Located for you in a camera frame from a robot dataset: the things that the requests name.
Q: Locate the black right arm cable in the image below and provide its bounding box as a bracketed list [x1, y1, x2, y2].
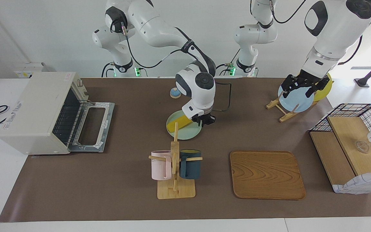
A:
[110, 18, 233, 112]

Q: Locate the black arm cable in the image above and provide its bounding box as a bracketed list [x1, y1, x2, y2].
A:
[110, 18, 233, 112]
[269, 0, 307, 24]

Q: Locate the wooden mug tree stand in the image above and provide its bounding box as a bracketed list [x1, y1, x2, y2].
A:
[148, 122, 203, 199]

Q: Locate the yellow corn cob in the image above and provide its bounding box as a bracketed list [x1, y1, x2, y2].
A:
[167, 116, 194, 132]

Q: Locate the small clear glass dish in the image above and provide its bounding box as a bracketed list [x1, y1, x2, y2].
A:
[355, 140, 370, 153]

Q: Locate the black wire basket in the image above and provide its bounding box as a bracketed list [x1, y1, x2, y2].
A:
[310, 103, 371, 163]

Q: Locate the white checked cloth liner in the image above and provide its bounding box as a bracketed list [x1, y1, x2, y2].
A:
[332, 170, 371, 195]

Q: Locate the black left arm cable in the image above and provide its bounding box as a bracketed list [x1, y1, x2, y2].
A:
[269, 0, 307, 24]

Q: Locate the dark teal mug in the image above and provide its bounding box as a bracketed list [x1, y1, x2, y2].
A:
[179, 149, 202, 180]

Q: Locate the yellow plate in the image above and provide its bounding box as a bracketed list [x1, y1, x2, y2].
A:
[314, 72, 333, 102]

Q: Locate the white wall box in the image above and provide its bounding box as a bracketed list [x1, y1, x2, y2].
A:
[13, 62, 49, 79]

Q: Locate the light blue plate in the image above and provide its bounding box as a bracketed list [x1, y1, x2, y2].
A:
[278, 85, 314, 113]

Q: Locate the brown table mat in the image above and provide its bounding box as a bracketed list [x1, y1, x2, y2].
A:
[0, 77, 371, 223]

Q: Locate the pink mug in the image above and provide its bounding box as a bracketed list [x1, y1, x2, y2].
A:
[151, 150, 172, 181]

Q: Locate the pale green plate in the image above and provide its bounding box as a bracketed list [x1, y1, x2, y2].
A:
[166, 110, 203, 140]

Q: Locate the wooden plate rack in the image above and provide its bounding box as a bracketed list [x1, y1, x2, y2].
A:
[266, 93, 319, 123]

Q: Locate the wooden step shelf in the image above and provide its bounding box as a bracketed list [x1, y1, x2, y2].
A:
[309, 115, 371, 194]

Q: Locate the white toaster oven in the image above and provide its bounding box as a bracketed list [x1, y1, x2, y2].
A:
[0, 72, 115, 156]

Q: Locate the wooden serving tray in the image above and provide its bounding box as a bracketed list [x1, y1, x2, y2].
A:
[230, 151, 306, 200]

